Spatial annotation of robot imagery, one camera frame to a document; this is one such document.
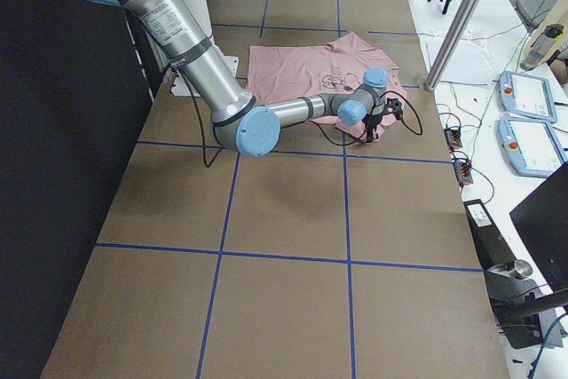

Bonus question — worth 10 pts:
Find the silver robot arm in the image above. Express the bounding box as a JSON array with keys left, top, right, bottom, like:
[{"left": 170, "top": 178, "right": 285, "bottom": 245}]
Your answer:
[{"left": 87, "top": 0, "right": 403, "bottom": 157}]

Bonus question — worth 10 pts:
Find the pink Snoopy t-shirt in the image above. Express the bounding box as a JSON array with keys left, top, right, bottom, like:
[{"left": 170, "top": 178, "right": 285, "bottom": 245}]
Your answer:
[{"left": 247, "top": 31, "right": 408, "bottom": 139}]

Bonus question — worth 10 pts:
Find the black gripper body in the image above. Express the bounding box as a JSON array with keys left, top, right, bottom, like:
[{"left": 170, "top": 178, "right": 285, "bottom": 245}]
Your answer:
[{"left": 367, "top": 96, "right": 403, "bottom": 130}]

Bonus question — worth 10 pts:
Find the clear water bottle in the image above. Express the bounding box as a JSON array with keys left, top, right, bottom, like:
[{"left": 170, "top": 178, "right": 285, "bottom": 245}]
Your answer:
[{"left": 520, "top": 24, "right": 564, "bottom": 71}]

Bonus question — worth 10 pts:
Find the lower teach pendant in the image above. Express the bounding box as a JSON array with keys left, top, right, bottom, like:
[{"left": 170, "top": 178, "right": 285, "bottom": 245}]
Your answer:
[{"left": 498, "top": 117, "right": 567, "bottom": 178}]

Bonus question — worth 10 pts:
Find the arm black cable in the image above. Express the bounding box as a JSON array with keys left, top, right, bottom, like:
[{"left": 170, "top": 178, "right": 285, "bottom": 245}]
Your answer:
[{"left": 175, "top": 67, "right": 423, "bottom": 168}]

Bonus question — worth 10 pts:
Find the black monitor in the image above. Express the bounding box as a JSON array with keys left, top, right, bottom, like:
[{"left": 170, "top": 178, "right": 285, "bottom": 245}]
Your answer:
[{"left": 509, "top": 164, "right": 568, "bottom": 290}]

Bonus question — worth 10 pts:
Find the upper teach pendant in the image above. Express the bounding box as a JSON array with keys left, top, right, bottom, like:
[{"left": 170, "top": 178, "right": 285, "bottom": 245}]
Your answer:
[{"left": 499, "top": 71, "right": 558, "bottom": 123}]

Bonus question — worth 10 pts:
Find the black electronics box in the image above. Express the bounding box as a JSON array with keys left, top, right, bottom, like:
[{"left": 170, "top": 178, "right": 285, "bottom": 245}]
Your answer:
[{"left": 464, "top": 199, "right": 556, "bottom": 349}]

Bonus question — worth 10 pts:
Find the teach pendant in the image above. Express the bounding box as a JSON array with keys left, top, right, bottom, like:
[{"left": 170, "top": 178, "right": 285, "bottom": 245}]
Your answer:
[
  {"left": 498, "top": 117, "right": 567, "bottom": 178},
  {"left": 499, "top": 71, "right": 558, "bottom": 123}
]

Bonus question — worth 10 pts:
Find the aluminium frame post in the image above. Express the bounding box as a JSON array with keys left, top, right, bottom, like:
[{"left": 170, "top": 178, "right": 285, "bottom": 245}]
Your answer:
[{"left": 424, "top": 0, "right": 480, "bottom": 91}]

